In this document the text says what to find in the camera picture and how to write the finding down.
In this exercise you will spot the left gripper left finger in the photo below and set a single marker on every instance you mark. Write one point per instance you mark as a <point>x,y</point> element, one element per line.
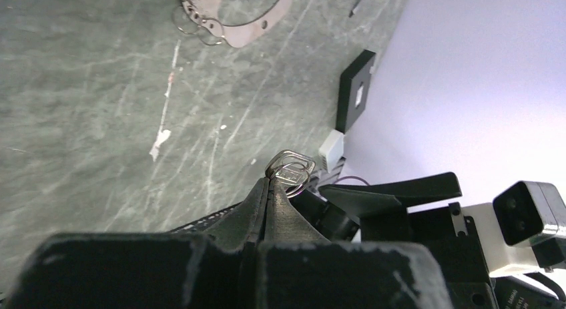
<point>242,229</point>

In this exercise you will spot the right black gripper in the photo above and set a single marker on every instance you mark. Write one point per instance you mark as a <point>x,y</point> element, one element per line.
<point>381,213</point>

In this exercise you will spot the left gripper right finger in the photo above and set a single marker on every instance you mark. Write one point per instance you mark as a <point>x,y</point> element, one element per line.
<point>284,223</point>

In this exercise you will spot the black box right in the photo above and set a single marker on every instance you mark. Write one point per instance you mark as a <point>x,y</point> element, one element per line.
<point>353,90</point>

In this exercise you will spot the orange black screwdriver right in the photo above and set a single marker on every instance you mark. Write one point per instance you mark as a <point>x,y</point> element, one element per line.
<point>354,8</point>

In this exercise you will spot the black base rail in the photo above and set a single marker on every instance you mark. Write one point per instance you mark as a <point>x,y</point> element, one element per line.
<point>204,223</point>

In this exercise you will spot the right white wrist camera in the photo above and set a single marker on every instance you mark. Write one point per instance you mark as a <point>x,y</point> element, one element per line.
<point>522,230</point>

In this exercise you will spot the large metal key ring plate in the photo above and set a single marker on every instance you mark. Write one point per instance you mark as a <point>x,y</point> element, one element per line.
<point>236,23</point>

